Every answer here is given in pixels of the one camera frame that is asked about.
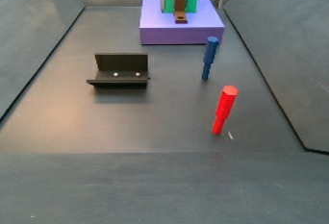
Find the green block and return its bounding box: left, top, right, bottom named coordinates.
left=163, top=0, right=197, bottom=13

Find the brown upright board with hole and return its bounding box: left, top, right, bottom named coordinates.
left=173, top=0, right=187, bottom=24

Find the black angled bracket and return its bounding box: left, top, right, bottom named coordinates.
left=85, top=53, right=148, bottom=87

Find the purple base block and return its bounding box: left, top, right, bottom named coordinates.
left=138, top=0, right=224, bottom=45

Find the red hexagonal peg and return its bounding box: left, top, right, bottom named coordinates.
left=212, top=86, right=239, bottom=135

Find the blue hexagonal peg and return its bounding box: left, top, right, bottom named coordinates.
left=201, top=37, right=217, bottom=81

